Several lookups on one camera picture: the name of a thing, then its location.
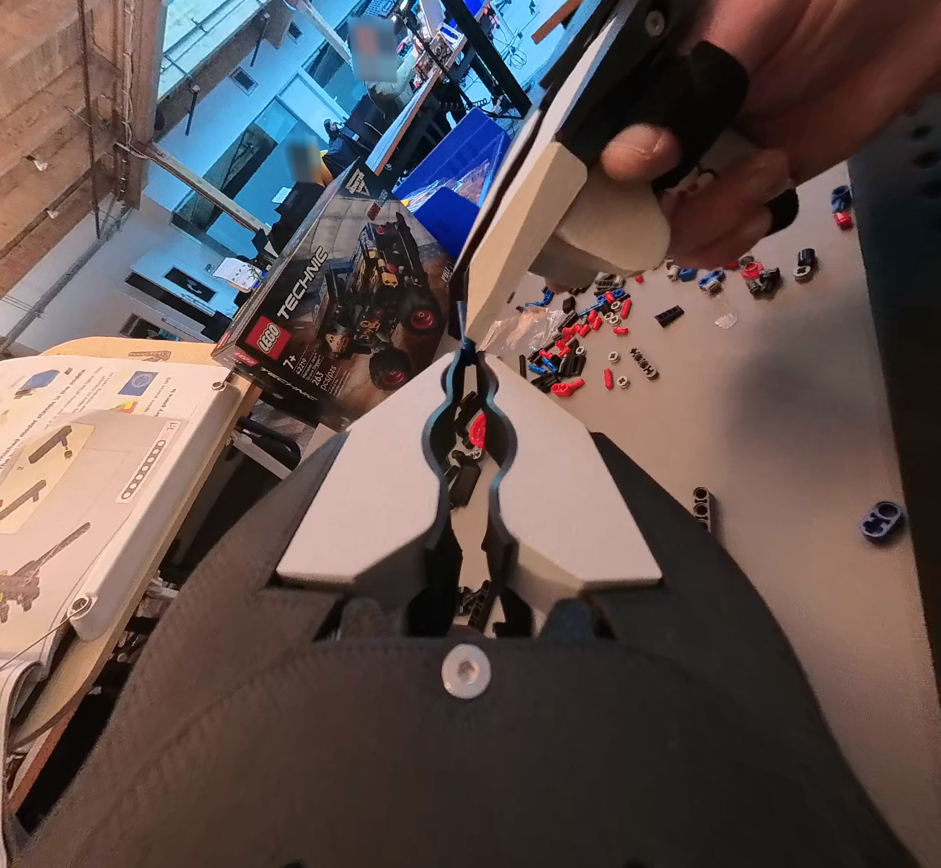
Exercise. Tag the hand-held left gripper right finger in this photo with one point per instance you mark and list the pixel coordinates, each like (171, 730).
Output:
(581, 508)

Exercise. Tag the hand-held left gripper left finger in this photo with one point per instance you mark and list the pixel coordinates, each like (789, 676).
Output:
(353, 508)

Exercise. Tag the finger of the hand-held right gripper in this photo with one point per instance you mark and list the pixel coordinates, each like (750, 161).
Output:
(522, 236)
(529, 125)

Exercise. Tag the dark grey seven-hole beam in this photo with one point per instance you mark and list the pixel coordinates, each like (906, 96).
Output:
(464, 346)

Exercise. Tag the white desk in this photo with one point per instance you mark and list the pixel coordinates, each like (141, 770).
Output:
(772, 441)

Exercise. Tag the printed task sheet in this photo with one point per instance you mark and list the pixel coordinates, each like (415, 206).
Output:
(88, 383)

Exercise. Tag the person's right hand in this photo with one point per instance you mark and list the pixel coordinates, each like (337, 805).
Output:
(823, 37)

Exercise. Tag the blue storage bin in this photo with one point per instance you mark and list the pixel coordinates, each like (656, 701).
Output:
(456, 184)

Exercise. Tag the clear plastic bag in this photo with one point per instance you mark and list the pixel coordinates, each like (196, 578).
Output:
(514, 328)

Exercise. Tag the pile of small building pieces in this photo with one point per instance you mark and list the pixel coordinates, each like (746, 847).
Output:
(570, 346)

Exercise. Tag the red axle pin connector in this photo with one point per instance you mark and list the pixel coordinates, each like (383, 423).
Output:
(567, 388)

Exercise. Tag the small black beam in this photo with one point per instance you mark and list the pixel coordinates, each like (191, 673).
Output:
(702, 508)

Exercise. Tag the red wheel hub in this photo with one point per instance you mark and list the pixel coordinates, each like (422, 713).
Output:
(478, 430)

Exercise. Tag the short grey thin liftarm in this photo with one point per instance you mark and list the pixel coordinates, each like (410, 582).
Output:
(645, 364)

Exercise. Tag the black slope brick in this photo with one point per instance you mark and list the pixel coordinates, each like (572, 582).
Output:
(669, 315)

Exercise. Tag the black toy set box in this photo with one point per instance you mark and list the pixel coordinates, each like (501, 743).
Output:
(331, 316)

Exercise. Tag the clear transparent piece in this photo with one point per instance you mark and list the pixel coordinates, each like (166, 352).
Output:
(726, 320)

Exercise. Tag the blue two-hole beam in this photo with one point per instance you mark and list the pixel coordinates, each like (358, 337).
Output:
(882, 521)

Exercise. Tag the black steel post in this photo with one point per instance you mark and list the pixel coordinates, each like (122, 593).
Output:
(459, 11)

